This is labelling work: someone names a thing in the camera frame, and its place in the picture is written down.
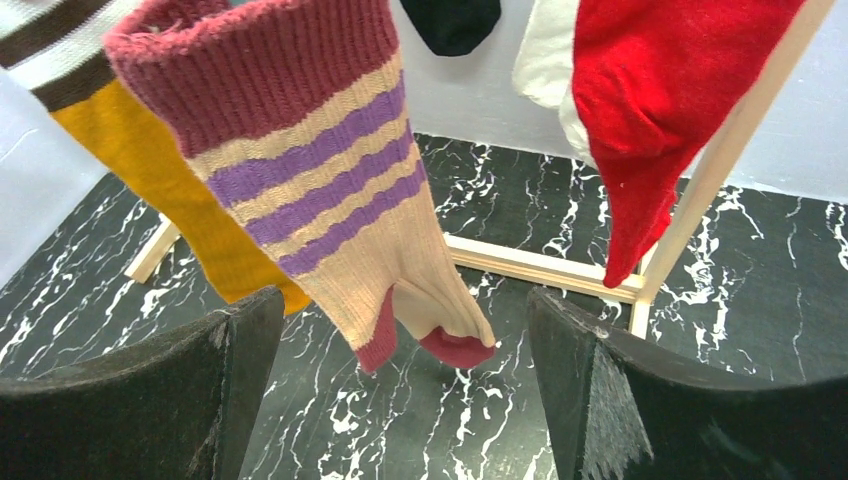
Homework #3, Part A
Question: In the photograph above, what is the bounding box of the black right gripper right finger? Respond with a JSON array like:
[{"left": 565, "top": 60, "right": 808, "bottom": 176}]
[{"left": 527, "top": 287, "right": 847, "bottom": 479}]

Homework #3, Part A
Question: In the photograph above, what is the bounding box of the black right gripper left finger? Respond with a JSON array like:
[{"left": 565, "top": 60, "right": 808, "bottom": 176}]
[{"left": 1, "top": 287, "right": 285, "bottom": 479}]

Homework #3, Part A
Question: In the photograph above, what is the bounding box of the mustard yellow striped sock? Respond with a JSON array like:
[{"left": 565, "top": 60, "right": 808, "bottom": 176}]
[{"left": 0, "top": 0, "right": 313, "bottom": 317}]

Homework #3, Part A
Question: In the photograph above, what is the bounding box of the black sock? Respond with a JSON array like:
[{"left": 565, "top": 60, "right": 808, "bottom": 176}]
[{"left": 400, "top": 0, "right": 502, "bottom": 57}]

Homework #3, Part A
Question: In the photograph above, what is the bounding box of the wooden hanger stand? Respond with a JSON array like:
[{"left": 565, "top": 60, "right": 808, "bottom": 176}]
[{"left": 123, "top": 0, "right": 837, "bottom": 340}]

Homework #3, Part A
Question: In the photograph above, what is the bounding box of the maroon beige purple striped sock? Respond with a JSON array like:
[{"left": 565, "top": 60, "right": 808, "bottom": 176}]
[{"left": 104, "top": 1, "right": 496, "bottom": 372}]

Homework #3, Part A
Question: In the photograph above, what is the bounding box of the red sock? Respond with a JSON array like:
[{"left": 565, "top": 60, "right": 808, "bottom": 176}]
[{"left": 571, "top": 0, "right": 800, "bottom": 288}]

